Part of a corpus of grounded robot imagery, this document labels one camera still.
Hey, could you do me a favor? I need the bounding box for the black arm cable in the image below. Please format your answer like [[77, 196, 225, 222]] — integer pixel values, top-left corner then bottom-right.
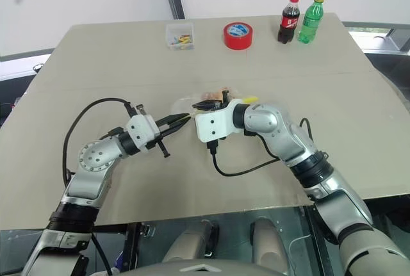
[[206, 117, 313, 177], [62, 97, 134, 187]]

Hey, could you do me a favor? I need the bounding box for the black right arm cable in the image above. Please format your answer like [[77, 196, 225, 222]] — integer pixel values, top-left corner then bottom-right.
[[206, 117, 313, 177]]

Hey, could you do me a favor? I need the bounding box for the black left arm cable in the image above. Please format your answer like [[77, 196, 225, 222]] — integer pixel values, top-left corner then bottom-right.
[[62, 97, 134, 187]]

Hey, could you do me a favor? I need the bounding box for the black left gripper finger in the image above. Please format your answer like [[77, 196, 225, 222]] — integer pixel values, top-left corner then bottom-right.
[[156, 113, 190, 130], [160, 118, 190, 139]]

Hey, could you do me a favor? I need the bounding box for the clear zip bag yellow zipper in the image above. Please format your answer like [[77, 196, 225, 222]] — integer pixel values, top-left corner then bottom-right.
[[172, 86, 260, 118]]

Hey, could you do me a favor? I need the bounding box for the green bottle yellow cap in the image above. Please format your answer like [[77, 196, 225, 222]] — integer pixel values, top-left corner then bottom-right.
[[297, 0, 327, 45]]

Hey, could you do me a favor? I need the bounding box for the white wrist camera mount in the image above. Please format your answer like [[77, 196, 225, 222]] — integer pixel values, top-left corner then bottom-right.
[[195, 98, 246, 144], [125, 114, 161, 152]]

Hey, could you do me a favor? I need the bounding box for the clear box of coloured pieces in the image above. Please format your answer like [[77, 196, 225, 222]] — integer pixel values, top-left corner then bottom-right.
[[165, 22, 195, 51]]

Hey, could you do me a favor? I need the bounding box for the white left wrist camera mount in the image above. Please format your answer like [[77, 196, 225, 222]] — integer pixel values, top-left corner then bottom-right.
[[125, 114, 161, 152]]

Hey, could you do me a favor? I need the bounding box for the orange toy fruit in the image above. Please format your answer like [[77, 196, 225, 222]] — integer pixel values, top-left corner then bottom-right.
[[204, 90, 225, 102]]

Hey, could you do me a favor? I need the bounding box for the cola bottle red cap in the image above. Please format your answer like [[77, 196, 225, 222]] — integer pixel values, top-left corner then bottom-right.
[[277, 0, 302, 45]]

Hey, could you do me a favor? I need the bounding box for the beige rounded padded shape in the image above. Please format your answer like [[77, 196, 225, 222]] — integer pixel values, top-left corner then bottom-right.
[[161, 220, 219, 264], [250, 217, 286, 273]]

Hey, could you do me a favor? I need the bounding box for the red tape roll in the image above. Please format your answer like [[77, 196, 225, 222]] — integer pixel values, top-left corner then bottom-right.
[[222, 22, 253, 51]]

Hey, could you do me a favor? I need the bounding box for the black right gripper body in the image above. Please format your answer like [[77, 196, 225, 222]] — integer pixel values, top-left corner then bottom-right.
[[191, 99, 226, 112]]

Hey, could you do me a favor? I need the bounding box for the dark metal window frame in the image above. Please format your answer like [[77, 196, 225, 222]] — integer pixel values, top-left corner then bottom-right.
[[341, 20, 410, 55]]

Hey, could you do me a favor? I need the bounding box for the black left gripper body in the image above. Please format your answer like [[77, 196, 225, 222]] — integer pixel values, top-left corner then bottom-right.
[[136, 105, 171, 159]]

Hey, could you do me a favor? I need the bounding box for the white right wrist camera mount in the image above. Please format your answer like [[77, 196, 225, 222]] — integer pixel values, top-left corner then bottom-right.
[[195, 98, 246, 144]]

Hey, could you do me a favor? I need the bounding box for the grey curved panel with chevron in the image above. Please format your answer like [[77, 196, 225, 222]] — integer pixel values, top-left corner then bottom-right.
[[156, 257, 291, 276]]

